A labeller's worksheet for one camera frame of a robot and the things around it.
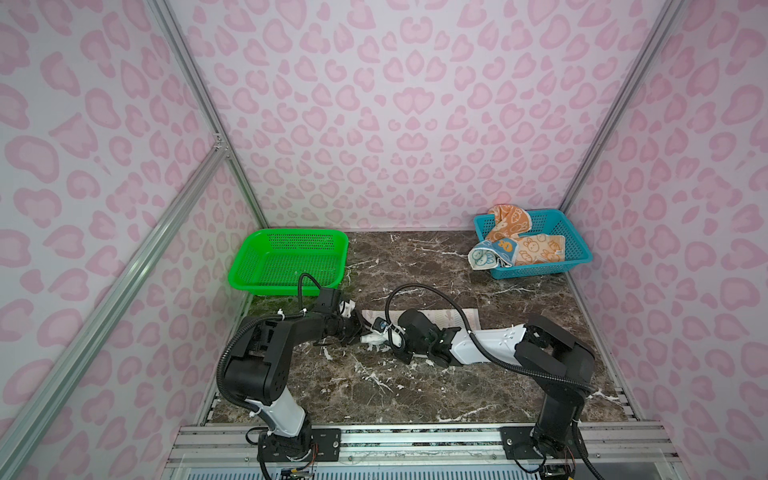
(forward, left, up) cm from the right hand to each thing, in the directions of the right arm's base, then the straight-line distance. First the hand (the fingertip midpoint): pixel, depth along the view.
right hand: (388, 337), depth 87 cm
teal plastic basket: (+46, -63, +2) cm, 78 cm away
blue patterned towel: (+26, -32, +7) cm, 42 cm away
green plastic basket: (+30, +45, -3) cm, 54 cm away
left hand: (+4, +4, -1) cm, 6 cm away
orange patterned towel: (+44, -44, +5) cm, 62 cm away
